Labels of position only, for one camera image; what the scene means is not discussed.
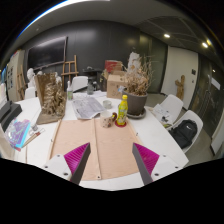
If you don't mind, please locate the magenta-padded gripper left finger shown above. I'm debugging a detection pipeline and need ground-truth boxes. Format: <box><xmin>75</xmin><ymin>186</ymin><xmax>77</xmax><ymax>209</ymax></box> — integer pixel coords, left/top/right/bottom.
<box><xmin>44</xmin><ymin>142</ymin><xmax>92</xmax><ymax>186</ymax></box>

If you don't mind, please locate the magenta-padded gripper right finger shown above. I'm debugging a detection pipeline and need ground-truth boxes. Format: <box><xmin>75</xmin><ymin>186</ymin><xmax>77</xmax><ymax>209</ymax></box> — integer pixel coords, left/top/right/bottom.
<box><xmin>131</xmin><ymin>142</ymin><xmax>183</xmax><ymax>187</ymax></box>

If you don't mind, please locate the yellow drink bottle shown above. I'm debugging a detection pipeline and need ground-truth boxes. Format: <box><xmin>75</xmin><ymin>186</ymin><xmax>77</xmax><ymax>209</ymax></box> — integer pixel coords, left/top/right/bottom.
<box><xmin>116</xmin><ymin>94</ymin><xmax>129</xmax><ymax>127</ymax></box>

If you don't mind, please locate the black backpack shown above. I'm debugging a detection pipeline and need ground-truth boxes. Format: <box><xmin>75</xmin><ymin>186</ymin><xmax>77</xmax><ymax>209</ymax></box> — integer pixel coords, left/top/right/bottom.
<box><xmin>168</xmin><ymin>119</ymin><xmax>198</xmax><ymax>149</ymax></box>

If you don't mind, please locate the white paper sheet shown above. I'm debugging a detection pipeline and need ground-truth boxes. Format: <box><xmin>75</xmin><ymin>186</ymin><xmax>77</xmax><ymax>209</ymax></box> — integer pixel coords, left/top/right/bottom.
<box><xmin>152</xmin><ymin>103</ymin><xmax>172</xmax><ymax>127</ymax></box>

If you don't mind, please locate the grey plant saucer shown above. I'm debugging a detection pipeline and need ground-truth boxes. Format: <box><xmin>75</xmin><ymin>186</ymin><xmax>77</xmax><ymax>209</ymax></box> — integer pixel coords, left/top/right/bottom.
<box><xmin>126</xmin><ymin>108</ymin><xmax>148</xmax><ymax>120</ymax></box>

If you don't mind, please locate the white chair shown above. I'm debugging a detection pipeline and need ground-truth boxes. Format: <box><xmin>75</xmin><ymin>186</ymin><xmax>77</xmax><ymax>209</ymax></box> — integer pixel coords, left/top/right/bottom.
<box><xmin>168</xmin><ymin>109</ymin><xmax>204</xmax><ymax>154</ymax></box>
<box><xmin>24</xmin><ymin>87</ymin><xmax>37</xmax><ymax>100</ymax></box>
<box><xmin>159</xmin><ymin>94</ymin><xmax>184</xmax><ymax>124</ymax></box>
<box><xmin>71</xmin><ymin>75</ymin><xmax>89</xmax><ymax>93</ymax></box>

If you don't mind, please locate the flat round red coaster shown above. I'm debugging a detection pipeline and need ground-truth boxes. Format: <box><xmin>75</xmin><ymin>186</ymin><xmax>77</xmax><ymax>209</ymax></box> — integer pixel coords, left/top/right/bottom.
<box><xmin>114</xmin><ymin>120</ymin><xmax>128</xmax><ymax>128</ymax></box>

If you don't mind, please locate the grey newspaper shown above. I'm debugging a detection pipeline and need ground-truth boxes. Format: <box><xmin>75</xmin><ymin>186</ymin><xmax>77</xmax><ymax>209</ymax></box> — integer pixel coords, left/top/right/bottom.
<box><xmin>71</xmin><ymin>94</ymin><xmax>107</xmax><ymax>120</ymax></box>

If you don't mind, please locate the cream dotted mug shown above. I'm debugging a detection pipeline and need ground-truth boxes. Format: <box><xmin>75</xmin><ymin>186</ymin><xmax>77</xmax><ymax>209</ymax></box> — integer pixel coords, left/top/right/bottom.
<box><xmin>99</xmin><ymin>110</ymin><xmax>118</xmax><ymax>129</ymax></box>

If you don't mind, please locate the black flat box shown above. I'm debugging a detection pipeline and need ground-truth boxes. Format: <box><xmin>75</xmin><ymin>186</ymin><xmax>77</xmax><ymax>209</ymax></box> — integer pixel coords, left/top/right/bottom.
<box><xmin>0</xmin><ymin>103</ymin><xmax>24</xmax><ymax>133</ymax></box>

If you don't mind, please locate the dried plant in grey pot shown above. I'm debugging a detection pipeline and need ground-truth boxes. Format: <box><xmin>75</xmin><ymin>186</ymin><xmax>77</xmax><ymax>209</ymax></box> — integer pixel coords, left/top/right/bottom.
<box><xmin>122</xmin><ymin>54</ymin><xmax>155</xmax><ymax>117</ymax></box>

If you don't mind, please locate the clear bottle with green label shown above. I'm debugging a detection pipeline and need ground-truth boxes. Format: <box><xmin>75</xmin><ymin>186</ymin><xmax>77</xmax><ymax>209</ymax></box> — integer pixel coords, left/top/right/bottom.
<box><xmin>66</xmin><ymin>80</ymin><xmax>74</xmax><ymax>102</ymax></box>

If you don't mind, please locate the small glass jar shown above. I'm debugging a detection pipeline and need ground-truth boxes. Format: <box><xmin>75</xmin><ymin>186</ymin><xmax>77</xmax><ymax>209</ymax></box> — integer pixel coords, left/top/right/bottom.
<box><xmin>102</xmin><ymin>99</ymin><xmax>113</xmax><ymax>110</ymax></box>

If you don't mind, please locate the dark grey flat box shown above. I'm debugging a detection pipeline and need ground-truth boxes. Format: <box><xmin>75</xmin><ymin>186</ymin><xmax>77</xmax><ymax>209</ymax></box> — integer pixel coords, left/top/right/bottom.
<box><xmin>0</xmin><ymin>100</ymin><xmax>14</xmax><ymax>122</ymax></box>

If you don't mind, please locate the wooden figure sculpture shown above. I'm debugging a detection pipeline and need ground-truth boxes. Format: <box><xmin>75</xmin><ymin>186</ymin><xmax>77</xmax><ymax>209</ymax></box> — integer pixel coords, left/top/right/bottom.
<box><xmin>175</xmin><ymin>74</ymin><xmax>186</xmax><ymax>100</ymax></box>

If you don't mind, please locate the grey glass bottle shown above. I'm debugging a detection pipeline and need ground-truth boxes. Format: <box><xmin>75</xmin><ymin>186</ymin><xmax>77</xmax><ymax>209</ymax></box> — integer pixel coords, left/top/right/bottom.
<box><xmin>86</xmin><ymin>81</ymin><xmax>95</xmax><ymax>96</ymax></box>

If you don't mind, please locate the wooden easel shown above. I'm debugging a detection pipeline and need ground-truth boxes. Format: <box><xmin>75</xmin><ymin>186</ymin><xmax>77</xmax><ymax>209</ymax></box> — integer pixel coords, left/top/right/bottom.
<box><xmin>16</xmin><ymin>64</ymin><xmax>28</xmax><ymax>99</ymax></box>
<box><xmin>60</xmin><ymin>54</ymin><xmax>80</xmax><ymax>91</ymax></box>

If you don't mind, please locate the cardboard box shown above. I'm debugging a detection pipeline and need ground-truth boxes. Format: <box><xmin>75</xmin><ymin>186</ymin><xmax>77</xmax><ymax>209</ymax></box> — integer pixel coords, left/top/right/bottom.
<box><xmin>106</xmin><ymin>73</ymin><xmax>129</xmax><ymax>100</ymax></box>

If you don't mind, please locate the white plaster bust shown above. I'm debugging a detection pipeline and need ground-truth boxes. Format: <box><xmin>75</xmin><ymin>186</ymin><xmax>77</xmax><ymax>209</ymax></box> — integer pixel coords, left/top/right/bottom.
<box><xmin>26</xmin><ymin>67</ymin><xmax>36</xmax><ymax>88</ymax></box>

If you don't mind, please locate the red box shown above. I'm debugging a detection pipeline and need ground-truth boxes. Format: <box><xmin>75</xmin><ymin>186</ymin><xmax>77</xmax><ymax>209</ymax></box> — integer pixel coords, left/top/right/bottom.
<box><xmin>104</xmin><ymin>59</ymin><xmax>124</xmax><ymax>75</ymax></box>

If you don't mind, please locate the long ceiling light panel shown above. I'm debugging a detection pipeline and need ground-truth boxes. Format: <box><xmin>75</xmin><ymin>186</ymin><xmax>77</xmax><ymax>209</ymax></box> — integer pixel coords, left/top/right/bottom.
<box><xmin>16</xmin><ymin>0</ymin><xmax>111</xmax><ymax>38</ymax></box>

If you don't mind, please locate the wooden-handled palette knife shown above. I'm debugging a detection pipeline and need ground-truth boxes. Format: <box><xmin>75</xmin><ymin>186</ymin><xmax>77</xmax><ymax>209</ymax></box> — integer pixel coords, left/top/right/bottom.
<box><xmin>20</xmin><ymin>128</ymin><xmax>46</xmax><ymax>149</ymax></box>

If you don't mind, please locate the dark wall screen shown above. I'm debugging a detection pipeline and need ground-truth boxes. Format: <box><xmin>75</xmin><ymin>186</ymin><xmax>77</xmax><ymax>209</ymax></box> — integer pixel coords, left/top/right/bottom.
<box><xmin>27</xmin><ymin>35</ymin><xmax>68</xmax><ymax>71</ymax></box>

